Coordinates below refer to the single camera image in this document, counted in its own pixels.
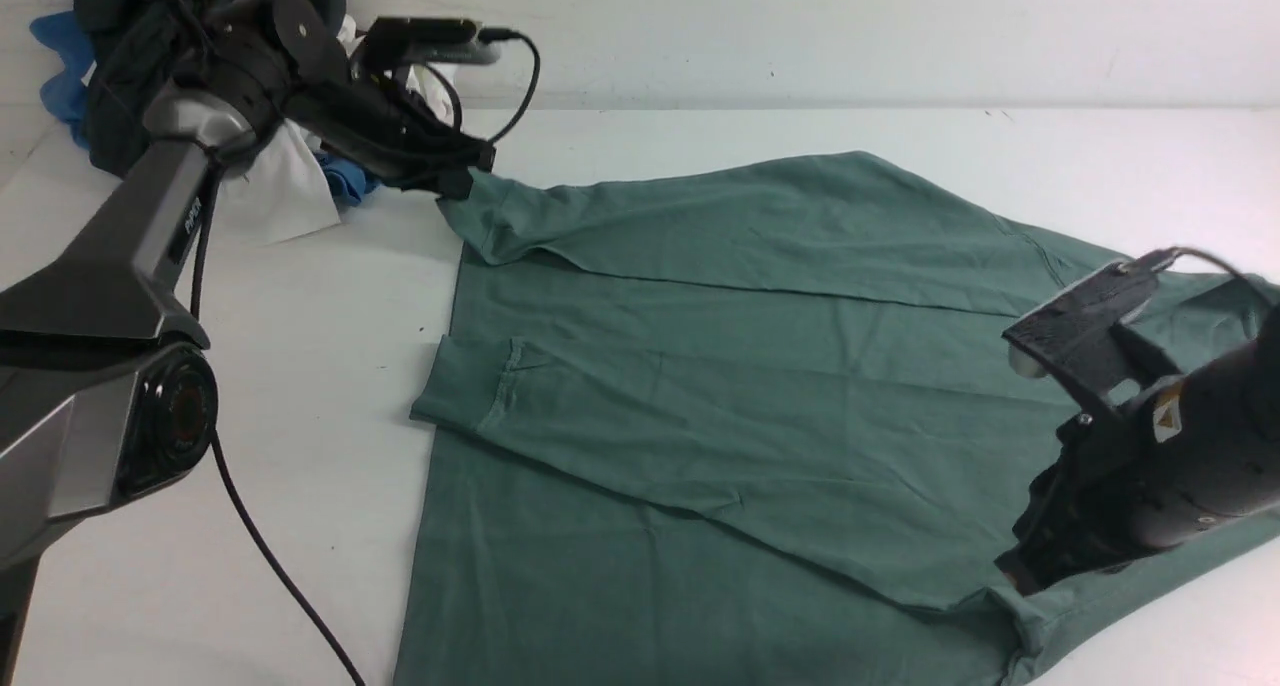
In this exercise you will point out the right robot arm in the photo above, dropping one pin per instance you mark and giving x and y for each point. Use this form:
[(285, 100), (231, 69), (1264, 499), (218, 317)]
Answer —
[(1192, 453)]

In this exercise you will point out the blue crumpled garment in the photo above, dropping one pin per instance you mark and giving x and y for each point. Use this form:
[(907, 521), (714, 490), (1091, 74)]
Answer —
[(64, 95)]

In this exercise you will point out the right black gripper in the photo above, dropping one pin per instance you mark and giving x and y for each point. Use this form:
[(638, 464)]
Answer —
[(1080, 522)]

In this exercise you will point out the green long-sleeve top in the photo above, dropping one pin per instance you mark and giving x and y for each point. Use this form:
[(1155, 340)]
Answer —
[(747, 428)]

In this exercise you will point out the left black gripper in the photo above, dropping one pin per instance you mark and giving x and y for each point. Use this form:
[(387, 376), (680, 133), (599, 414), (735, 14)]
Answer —
[(376, 124)]

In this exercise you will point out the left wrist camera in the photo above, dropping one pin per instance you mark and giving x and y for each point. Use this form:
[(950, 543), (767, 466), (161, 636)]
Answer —
[(392, 42)]

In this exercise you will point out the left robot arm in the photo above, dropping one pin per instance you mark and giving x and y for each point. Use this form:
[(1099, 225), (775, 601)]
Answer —
[(107, 393)]

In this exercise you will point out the dark green crumpled garment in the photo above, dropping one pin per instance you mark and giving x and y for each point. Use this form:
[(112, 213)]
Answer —
[(135, 44)]

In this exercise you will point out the white crumpled garment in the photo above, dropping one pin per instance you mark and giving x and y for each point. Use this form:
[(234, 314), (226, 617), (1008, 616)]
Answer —
[(293, 188)]

